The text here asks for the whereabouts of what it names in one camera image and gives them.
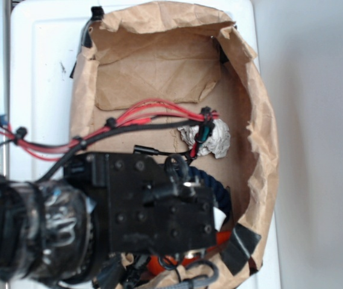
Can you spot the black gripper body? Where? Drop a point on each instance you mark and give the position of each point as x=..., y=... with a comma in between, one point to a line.
x=140, y=207

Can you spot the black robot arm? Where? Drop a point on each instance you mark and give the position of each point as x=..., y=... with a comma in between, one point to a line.
x=47, y=234

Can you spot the orange toy carrot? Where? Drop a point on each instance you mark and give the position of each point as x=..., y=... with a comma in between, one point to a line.
x=158, y=265

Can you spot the crumpled white paper ball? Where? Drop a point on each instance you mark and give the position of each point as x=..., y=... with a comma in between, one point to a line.
x=218, y=143

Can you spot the brown paper bag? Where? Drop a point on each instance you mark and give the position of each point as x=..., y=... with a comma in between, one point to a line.
x=194, y=55

